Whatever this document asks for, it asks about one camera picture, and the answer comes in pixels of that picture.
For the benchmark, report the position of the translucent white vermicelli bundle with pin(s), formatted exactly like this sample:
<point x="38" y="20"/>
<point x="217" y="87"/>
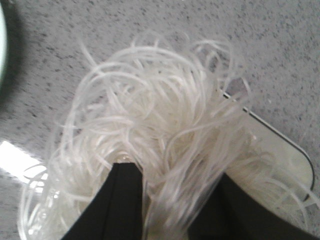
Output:
<point x="158" y="104"/>

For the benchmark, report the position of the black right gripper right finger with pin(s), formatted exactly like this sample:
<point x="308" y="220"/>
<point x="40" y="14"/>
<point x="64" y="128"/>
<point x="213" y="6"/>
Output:
<point x="231" y="214"/>

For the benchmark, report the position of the black silver kitchen scale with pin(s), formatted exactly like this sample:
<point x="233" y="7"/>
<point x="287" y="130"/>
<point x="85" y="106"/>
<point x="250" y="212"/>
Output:
<point x="269" y="173"/>

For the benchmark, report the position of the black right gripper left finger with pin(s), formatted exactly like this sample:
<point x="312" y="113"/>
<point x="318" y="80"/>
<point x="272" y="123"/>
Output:
<point x="115" y="213"/>

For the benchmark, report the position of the pale green plate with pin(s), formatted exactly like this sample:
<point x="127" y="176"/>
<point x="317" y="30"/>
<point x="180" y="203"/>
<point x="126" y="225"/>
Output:
<point x="3" y="44"/>

